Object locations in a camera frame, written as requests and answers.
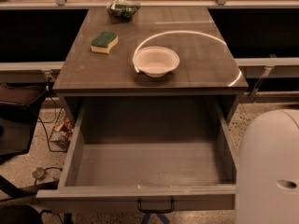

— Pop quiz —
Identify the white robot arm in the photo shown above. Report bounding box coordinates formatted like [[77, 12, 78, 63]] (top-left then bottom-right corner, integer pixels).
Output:
[[235, 109, 299, 224]]

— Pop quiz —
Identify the open grey top drawer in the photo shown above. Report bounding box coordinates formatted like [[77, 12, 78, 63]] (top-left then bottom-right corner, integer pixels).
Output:
[[37, 96, 235, 213]]

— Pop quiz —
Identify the white paper bowl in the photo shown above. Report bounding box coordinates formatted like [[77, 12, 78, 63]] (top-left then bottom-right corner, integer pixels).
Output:
[[133, 47, 180, 77]]

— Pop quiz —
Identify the grey wooden cabinet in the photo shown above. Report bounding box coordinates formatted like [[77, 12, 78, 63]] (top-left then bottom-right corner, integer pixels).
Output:
[[53, 6, 248, 120]]

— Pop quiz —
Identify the green yellow sponge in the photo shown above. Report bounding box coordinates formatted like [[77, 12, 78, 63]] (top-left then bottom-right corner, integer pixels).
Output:
[[91, 31, 118, 54]]

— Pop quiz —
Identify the green chip bag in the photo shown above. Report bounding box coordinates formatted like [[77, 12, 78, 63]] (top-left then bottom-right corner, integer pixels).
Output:
[[107, 0, 140, 19]]

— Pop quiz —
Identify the small round floor plug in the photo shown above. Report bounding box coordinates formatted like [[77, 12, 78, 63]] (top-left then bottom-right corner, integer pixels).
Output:
[[32, 167, 47, 180]]

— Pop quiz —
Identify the black office chair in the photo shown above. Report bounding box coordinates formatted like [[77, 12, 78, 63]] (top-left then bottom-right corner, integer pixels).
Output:
[[0, 83, 47, 224]]

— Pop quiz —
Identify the wire basket with snacks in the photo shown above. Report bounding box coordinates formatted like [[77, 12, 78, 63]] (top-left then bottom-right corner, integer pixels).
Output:
[[50, 108, 74, 152]]

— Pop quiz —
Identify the black cable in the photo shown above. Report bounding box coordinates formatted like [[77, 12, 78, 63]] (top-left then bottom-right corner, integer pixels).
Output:
[[36, 77, 68, 154]]

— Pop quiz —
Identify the black drawer handle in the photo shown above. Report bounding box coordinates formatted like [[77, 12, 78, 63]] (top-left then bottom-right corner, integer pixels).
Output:
[[137, 199, 175, 214]]

